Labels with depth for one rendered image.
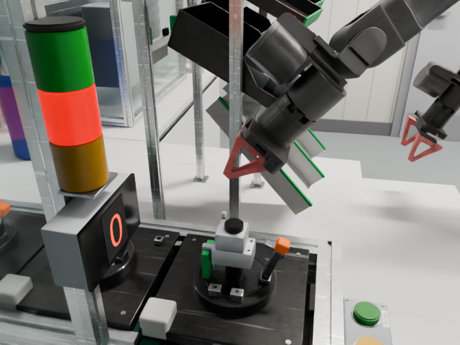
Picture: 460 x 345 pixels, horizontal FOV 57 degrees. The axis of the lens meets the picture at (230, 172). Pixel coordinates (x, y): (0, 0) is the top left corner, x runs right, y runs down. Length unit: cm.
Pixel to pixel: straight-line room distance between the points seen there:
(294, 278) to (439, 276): 37
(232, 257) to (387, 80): 325
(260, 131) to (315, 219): 58
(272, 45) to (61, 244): 31
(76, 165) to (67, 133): 3
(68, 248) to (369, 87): 350
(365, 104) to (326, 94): 332
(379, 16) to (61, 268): 44
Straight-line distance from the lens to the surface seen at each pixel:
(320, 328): 69
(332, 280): 77
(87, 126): 41
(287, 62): 51
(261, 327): 67
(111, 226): 46
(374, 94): 382
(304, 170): 96
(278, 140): 55
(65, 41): 38
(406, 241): 108
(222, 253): 66
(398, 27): 56
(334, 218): 111
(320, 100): 53
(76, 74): 39
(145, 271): 77
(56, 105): 40
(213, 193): 118
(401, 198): 125
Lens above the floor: 147
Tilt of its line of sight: 28 degrees down
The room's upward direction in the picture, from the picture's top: straight up
